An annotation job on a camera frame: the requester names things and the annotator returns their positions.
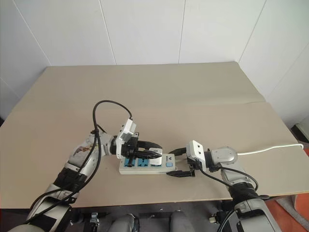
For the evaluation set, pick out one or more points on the grey rounded shape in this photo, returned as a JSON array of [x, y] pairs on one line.
[[125, 223]]

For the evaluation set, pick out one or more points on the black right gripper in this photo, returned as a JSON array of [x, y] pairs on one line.
[[195, 164]]

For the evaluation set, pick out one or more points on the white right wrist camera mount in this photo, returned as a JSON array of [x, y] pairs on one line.
[[195, 147]]

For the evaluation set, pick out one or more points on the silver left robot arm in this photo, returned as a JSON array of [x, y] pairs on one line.
[[79, 159]]

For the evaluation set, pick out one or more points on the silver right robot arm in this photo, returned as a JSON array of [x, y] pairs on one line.
[[224, 154]]

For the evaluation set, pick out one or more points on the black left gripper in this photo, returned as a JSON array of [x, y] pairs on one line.
[[130, 148]]

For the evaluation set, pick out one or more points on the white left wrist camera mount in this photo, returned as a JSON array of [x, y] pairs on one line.
[[128, 128]]

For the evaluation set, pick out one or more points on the small metal table fitting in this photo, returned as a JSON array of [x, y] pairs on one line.
[[94, 217], [213, 217]]

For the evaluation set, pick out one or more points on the white power strip blue sockets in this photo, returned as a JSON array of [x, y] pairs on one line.
[[144, 171]]

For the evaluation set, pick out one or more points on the white charger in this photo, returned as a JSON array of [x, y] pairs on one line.
[[156, 161]]

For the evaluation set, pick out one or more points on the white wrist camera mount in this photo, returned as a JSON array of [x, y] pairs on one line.
[[128, 128], [195, 147]]

